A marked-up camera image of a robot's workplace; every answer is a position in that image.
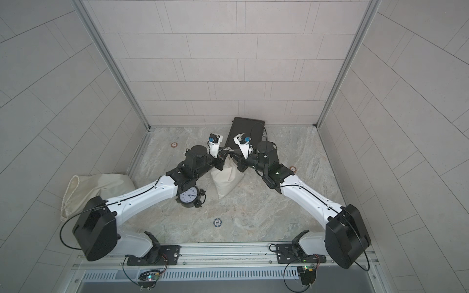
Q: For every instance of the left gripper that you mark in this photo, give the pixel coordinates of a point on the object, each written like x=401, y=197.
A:
x=220, y=161

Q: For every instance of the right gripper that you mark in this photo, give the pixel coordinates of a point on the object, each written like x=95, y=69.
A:
x=242, y=162

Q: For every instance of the white cloth soil bag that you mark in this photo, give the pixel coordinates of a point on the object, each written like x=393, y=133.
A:
x=227, y=179

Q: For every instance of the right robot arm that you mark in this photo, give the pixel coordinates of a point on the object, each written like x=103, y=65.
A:
x=346, y=237

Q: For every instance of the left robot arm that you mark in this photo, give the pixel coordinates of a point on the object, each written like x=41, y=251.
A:
x=98, y=228

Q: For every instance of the black ribbed briefcase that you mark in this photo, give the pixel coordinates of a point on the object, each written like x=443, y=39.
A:
x=248, y=127

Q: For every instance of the black alarm clock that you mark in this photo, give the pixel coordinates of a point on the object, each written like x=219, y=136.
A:
x=192, y=198

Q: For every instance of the blue poker chip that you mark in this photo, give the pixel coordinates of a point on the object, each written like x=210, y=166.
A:
x=217, y=222

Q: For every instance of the ventilation grille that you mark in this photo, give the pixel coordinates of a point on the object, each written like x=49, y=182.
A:
x=196, y=274

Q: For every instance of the right circuit board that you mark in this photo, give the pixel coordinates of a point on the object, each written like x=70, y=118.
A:
x=307, y=275

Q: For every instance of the circuit board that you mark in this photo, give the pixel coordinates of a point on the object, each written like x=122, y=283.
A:
x=148, y=279
x=307, y=275

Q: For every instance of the left circuit board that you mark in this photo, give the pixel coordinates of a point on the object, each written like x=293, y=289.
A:
x=148, y=279

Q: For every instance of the left corner aluminium profile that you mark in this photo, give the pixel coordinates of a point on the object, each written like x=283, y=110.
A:
x=105, y=53

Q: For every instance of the corner aluminium profile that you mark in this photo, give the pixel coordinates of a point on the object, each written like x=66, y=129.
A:
x=354, y=47
x=105, y=53

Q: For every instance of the right corner aluminium profile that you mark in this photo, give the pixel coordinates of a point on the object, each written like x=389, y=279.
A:
x=354, y=47

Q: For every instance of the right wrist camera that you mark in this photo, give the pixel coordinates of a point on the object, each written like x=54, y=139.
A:
x=244, y=143

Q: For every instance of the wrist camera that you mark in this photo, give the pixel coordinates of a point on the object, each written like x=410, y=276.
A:
x=214, y=142
x=244, y=143

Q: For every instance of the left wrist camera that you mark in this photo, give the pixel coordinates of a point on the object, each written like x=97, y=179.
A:
x=214, y=142

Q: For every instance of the aluminium mounting rail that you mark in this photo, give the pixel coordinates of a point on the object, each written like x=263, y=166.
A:
x=199, y=255

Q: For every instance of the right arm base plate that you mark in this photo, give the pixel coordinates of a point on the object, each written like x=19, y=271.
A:
x=306, y=247

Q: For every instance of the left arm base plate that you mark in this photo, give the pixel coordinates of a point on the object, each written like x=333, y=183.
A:
x=158, y=255

